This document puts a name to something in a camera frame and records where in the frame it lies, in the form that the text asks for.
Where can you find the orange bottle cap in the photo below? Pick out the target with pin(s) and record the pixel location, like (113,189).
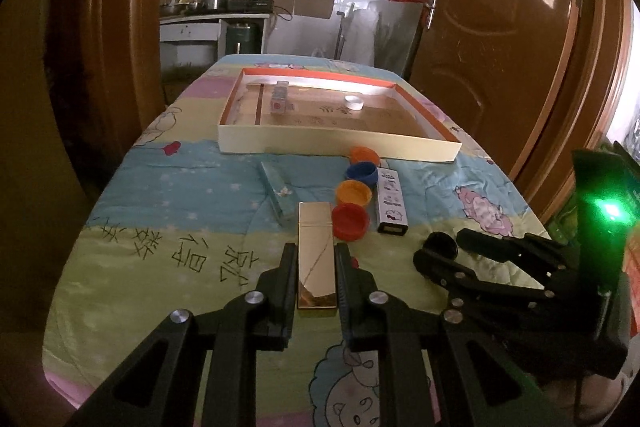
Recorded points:
(363,154)

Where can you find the leaning white panels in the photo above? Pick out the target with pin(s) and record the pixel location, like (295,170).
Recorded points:
(385,37)

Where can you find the blue bottle cap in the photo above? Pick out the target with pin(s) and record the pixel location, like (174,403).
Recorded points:
(362,172)

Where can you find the green round appliance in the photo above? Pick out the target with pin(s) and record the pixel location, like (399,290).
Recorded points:
(244,39)

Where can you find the shiny gold box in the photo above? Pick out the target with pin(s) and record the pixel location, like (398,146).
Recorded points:
(315,247)

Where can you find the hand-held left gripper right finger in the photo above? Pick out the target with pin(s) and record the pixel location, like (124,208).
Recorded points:
(342,272)

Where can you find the shallow cardboard tray box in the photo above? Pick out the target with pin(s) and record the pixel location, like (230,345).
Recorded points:
(310,142)

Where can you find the steel cooking pot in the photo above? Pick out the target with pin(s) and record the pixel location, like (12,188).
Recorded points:
(215,2)

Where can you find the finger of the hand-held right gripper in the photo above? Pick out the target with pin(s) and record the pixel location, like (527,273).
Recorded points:
(505,247)
(465,279)

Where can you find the brown wooden door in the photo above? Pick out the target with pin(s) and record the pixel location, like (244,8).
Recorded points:
(490,47)

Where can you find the cartoon sheep printed blanket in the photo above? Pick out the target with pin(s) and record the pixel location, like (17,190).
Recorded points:
(175,217)

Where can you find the teal flower print box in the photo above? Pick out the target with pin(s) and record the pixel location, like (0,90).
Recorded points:
(277,189)

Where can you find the black gas stove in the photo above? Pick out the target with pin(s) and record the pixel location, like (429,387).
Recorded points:
(252,4)

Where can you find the grey floral print box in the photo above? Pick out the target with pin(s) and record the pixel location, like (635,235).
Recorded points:
(280,99)

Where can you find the steel wok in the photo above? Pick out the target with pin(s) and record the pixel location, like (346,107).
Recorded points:
(172,8)

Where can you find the red bottle cap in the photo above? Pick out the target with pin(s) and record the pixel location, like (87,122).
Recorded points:
(350,221)

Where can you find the black bottle cap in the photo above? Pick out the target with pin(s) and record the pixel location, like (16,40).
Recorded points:
(442,243)

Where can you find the white cartoon print box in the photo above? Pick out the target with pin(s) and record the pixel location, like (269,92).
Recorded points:
(392,202)

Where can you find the wooden door frame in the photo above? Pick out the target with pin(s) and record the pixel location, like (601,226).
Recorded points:
(575,107)

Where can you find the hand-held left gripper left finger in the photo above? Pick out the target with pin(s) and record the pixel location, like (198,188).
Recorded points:
(290,272)

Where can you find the yellow-orange bottle cap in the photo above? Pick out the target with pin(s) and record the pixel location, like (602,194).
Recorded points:
(355,192)

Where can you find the white kitchen counter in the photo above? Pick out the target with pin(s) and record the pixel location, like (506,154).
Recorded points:
(185,39)

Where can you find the white bottle cap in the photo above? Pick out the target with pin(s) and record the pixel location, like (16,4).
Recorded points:
(353,102)

